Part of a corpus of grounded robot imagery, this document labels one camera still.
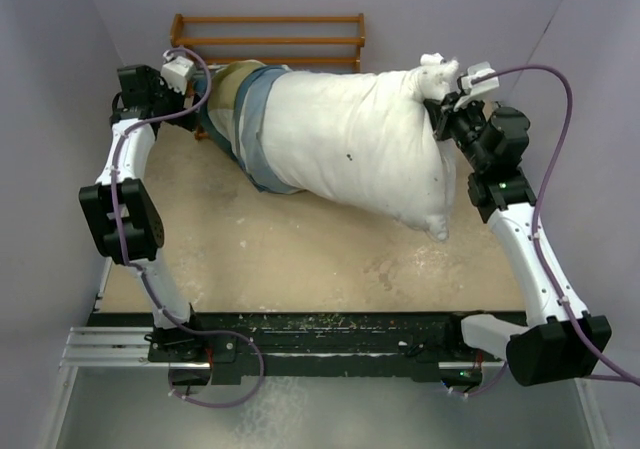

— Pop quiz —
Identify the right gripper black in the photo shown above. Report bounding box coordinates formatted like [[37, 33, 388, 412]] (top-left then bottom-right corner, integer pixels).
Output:
[[426, 91, 491, 172]]

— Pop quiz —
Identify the patchwork pillowcase blue beige white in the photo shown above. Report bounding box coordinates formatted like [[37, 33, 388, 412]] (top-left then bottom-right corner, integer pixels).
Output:
[[194, 60, 299, 195]]

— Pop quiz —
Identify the white pillow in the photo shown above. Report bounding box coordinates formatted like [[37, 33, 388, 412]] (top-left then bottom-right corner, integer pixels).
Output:
[[260, 53, 459, 242]]

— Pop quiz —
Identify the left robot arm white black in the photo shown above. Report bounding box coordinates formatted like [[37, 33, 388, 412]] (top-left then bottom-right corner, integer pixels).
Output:
[[79, 57, 206, 361]]

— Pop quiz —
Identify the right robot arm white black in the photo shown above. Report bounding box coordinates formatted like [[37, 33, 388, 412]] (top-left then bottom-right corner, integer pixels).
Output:
[[424, 93, 612, 386]]

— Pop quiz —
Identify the orange wooden rack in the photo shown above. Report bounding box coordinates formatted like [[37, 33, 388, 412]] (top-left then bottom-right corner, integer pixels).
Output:
[[169, 12, 366, 141]]

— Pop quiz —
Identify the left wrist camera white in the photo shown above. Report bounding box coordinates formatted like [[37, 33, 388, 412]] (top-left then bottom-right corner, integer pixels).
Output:
[[160, 51, 196, 95]]

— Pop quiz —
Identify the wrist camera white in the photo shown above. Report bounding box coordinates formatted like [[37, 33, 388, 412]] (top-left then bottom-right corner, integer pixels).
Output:
[[160, 51, 196, 95], [453, 61, 500, 111]]

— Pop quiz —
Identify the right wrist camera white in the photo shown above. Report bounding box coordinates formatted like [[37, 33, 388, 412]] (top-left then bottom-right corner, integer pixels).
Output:
[[453, 61, 500, 111]]

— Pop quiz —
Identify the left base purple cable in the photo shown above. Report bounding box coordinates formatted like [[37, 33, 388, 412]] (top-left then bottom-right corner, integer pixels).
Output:
[[167, 328, 266, 409]]

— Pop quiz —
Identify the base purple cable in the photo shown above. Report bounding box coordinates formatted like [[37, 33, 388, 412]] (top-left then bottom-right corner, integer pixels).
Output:
[[447, 358, 511, 402], [167, 328, 266, 409]]

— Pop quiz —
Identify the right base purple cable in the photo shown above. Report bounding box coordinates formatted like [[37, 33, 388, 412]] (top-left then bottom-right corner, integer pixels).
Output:
[[447, 358, 511, 402]]

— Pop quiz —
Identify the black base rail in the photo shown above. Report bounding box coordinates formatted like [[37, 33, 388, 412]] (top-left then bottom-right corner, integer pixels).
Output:
[[170, 312, 496, 385]]

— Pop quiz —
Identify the aluminium frame rail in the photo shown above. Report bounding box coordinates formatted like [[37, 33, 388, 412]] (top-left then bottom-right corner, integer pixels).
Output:
[[58, 325, 511, 370]]

